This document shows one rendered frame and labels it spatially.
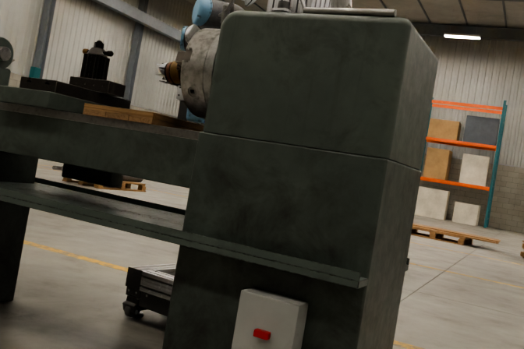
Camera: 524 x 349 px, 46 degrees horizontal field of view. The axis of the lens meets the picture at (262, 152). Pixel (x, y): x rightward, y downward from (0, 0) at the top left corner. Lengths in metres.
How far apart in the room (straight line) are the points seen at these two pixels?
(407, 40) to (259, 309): 0.84
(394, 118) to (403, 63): 0.15
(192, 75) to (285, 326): 0.86
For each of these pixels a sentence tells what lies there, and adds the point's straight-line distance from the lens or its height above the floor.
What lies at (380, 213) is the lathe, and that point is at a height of 0.71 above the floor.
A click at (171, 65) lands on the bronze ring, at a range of 2.23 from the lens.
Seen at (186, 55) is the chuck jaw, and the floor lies 1.11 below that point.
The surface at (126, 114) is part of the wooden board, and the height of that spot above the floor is 0.89.
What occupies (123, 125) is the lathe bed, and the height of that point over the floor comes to 0.85.
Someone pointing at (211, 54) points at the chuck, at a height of 1.12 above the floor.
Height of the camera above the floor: 0.78
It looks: 1 degrees up
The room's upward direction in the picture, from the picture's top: 10 degrees clockwise
